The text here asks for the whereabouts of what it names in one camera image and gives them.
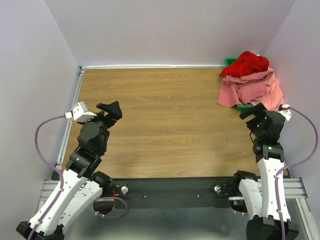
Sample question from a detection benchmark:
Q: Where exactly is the red t shirt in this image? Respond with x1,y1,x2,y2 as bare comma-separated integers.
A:
219,51,270,77

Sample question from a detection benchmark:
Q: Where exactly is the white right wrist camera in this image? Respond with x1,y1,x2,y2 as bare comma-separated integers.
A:
278,104,292,122

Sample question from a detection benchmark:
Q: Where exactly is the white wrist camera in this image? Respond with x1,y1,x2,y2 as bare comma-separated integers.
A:
71,101,97,123
278,104,292,122

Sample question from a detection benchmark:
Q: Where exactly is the aluminium frame rail front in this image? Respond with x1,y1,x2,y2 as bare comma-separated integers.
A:
39,178,308,201

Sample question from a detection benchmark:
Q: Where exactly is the green plastic bin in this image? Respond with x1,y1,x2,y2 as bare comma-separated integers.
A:
224,57,253,111

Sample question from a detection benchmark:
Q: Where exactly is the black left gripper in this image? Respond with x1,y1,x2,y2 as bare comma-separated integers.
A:
80,100,123,153

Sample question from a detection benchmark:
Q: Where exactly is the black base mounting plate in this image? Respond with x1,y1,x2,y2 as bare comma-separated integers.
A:
92,177,251,211

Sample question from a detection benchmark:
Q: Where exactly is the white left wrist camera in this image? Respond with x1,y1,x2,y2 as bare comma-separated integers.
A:
71,101,97,123

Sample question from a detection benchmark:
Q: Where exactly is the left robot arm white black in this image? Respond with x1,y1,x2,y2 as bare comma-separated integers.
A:
16,101,123,240

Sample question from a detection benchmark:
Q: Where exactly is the aluminium frame rail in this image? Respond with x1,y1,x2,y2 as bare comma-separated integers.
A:
39,178,308,201
55,66,85,170

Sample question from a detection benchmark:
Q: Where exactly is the aluminium frame rail left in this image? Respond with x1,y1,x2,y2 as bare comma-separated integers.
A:
55,66,85,170

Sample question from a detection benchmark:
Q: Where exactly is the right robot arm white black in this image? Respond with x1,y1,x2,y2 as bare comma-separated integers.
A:
230,103,299,240

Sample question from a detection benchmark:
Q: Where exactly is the pink t shirt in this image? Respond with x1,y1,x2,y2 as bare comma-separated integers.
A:
217,68,285,111

